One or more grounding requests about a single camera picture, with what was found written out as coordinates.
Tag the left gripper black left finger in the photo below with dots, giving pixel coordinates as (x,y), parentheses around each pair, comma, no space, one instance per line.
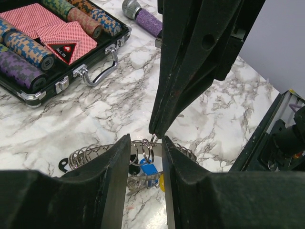
(90,197)

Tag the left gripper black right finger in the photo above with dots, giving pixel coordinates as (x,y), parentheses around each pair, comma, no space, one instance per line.
(199,199)

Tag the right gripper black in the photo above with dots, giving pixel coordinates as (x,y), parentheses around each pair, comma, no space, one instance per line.
(198,36)

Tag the silver disc keyring holder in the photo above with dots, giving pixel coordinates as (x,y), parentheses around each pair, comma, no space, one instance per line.
(150,150)

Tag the yellow key tag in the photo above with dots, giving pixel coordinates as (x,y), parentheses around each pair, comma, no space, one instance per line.
(161,183)

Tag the black key tag on holder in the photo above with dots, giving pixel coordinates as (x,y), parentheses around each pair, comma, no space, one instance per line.
(63,165)

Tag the purple glitter toy microphone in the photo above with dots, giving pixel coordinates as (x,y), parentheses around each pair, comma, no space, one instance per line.
(133,10)

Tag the blue key tag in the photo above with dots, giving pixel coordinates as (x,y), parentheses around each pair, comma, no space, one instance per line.
(148,170)

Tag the black red triangular dealer button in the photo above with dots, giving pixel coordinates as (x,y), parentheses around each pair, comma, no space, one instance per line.
(64,51)

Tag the black poker chip case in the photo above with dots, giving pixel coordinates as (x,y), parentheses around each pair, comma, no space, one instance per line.
(33,73)

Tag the pink playing card deck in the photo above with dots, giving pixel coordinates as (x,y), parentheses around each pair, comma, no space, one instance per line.
(39,23)

